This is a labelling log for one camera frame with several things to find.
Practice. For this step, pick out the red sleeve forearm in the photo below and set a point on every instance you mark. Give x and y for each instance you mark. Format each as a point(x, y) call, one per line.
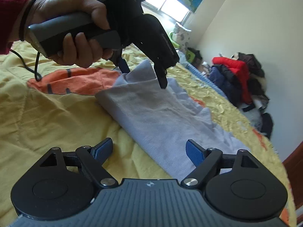
point(10, 10)

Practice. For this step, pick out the yellow carrot-print bedsheet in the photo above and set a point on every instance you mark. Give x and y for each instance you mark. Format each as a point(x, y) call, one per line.
point(32, 122)

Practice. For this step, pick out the window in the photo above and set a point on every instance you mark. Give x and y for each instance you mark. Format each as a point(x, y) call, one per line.
point(171, 8)

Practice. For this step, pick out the floral pillow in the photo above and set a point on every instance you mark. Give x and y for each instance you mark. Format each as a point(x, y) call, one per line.
point(181, 35)

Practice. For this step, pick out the person's left hand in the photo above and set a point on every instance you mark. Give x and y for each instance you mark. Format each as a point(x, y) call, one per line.
point(78, 50)

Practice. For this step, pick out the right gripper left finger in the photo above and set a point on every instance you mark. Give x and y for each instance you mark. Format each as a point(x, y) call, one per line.
point(92, 159)

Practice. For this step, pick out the green plastic stool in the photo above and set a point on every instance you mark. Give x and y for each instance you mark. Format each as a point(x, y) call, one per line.
point(190, 56)

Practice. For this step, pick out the brown wooden door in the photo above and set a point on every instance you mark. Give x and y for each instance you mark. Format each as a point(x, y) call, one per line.
point(293, 165)

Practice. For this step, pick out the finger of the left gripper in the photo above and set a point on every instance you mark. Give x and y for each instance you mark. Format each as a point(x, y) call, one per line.
point(122, 65)
point(161, 72)

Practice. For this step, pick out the blue knitted blanket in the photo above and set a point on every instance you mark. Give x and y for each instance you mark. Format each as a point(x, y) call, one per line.
point(198, 74)

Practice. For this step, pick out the lavender long-sleeve shirt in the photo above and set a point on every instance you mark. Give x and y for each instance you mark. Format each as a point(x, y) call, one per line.
point(161, 121)

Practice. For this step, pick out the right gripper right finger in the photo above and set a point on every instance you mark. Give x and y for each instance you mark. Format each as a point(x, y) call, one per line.
point(206, 162)

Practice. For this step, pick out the red and navy jackets pile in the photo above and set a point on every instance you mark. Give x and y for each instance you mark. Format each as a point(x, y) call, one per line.
point(241, 79)

